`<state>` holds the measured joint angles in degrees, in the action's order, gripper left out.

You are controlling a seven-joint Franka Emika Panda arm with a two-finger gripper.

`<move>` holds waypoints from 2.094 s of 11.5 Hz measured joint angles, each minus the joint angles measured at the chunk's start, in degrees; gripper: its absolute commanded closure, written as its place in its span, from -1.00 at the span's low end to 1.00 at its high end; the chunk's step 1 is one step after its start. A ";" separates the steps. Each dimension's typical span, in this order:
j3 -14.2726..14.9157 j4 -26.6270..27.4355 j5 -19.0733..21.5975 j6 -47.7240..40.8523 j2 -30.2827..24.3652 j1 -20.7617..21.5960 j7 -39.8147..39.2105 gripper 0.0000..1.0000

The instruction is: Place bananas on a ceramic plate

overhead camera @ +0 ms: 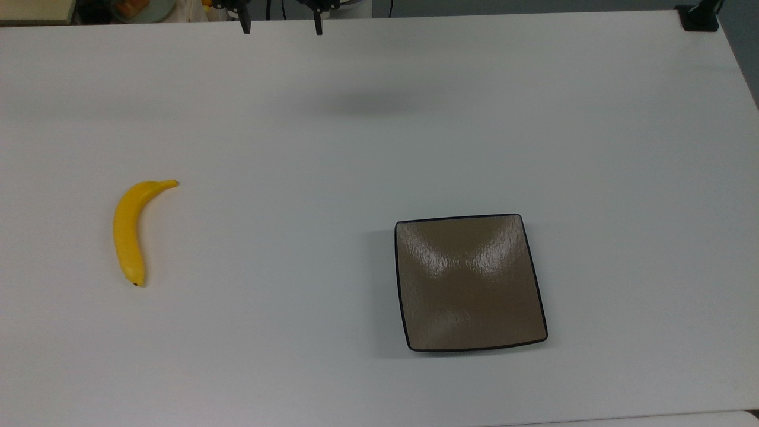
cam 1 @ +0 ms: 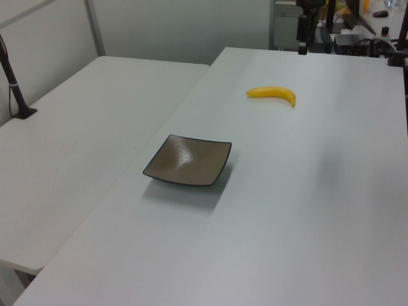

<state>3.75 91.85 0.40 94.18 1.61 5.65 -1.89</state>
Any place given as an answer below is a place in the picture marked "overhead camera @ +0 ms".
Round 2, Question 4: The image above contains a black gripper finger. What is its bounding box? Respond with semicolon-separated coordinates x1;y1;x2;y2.
215;0;252;35
298;0;341;36

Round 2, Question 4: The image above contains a square brown ceramic plate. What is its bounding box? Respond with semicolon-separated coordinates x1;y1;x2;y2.
394;213;548;353

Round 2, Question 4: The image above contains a yellow banana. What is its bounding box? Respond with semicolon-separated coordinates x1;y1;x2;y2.
113;179;180;288

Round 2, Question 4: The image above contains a beige board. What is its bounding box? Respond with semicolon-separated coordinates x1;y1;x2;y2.
0;0;77;26

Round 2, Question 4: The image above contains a bowl with orange contents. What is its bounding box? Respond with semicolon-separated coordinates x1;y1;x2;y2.
111;0;177;24

